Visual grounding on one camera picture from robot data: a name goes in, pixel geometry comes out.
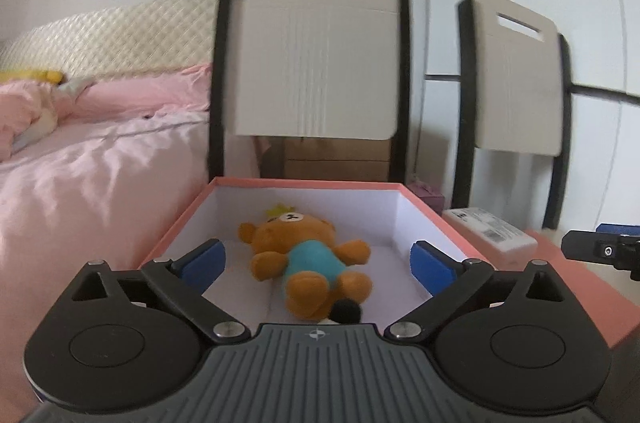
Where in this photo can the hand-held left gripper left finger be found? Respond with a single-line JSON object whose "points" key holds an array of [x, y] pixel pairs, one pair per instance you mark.
{"points": [[204, 264]]}

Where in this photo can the small purple box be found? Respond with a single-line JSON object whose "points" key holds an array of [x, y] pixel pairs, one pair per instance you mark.
{"points": [[429, 195]]}

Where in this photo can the pink pillow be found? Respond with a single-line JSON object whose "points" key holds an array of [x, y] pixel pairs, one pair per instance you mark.
{"points": [[150, 90]]}

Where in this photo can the black fluffy ball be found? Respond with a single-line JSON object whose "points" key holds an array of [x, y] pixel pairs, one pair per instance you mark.
{"points": [[346, 311]]}

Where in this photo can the cream quilted headboard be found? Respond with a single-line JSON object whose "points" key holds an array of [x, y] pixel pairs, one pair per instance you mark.
{"points": [[110, 35]]}

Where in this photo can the brown teddy bear plush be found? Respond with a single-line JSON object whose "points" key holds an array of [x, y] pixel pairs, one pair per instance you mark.
{"points": [[306, 259]]}

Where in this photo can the yellow plush toy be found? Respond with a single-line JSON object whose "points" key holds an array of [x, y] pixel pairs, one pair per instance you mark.
{"points": [[35, 75]]}

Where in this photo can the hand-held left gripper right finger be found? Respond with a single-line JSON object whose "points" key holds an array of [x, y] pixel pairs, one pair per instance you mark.
{"points": [[429, 269]]}

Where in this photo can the pink bed blanket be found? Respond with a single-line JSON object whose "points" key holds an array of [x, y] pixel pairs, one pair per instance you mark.
{"points": [[95, 183]]}

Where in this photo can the brown cardboard box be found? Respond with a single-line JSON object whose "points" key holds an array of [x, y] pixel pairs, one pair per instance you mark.
{"points": [[335, 158]]}

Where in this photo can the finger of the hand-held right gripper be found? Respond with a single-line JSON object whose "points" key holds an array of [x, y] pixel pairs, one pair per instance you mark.
{"points": [[588, 247]]}

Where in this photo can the pink cardboard box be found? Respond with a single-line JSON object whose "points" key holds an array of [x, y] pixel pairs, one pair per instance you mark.
{"points": [[400, 208]]}

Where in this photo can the beige chair with black frame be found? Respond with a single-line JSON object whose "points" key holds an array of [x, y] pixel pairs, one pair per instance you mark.
{"points": [[315, 53], [520, 78]]}

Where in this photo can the white labelled box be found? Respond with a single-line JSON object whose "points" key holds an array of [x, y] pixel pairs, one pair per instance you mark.
{"points": [[492, 228]]}

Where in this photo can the pink box lid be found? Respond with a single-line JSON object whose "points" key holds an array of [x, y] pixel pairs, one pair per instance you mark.
{"points": [[575, 288]]}

